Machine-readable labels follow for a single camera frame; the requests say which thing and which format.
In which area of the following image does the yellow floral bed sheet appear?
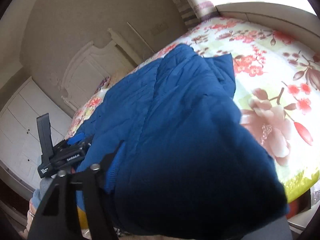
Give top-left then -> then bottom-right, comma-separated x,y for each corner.
75,205 -> 91,230

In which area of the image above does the window sill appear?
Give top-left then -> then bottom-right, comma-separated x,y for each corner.
215,2 -> 320,35

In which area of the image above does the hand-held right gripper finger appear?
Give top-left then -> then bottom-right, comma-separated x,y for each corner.
27,152 -> 121,240

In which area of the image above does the wall outlet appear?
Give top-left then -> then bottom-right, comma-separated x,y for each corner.
150,22 -> 169,34

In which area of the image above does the person's left hand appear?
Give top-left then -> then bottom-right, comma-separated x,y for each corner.
24,201 -> 38,240

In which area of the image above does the blue quilted jacket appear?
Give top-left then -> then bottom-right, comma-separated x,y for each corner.
75,44 -> 290,240

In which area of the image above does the white wooden headboard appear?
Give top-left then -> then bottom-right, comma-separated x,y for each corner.
61,27 -> 141,110

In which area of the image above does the person's left forearm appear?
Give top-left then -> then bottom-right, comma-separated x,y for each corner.
30,177 -> 55,211

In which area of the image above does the white wardrobe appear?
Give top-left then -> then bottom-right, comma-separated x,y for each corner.
0,76 -> 73,192

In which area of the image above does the printed curtain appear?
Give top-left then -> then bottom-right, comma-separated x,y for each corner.
175,0 -> 221,28

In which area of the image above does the cream pillow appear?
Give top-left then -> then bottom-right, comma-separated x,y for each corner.
110,70 -> 131,86

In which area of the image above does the purple patterned pillow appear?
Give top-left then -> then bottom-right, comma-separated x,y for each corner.
96,76 -> 112,92

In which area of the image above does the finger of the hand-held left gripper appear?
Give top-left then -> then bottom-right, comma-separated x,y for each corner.
66,133 -> 85,146

